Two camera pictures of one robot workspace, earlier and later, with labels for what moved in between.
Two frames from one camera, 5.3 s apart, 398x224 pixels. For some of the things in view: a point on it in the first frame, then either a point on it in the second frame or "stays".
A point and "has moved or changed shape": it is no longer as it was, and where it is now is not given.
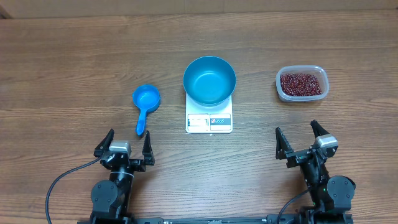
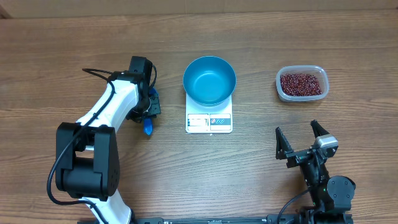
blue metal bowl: x=209 y=81 stays
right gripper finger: x=282 y=146 stays
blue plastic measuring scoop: x=147 y=98 has moved or changed shape
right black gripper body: x=298 y=158 stays
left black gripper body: x=134 y=166 -> x=149 y=107
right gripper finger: x=317 y=129 stays
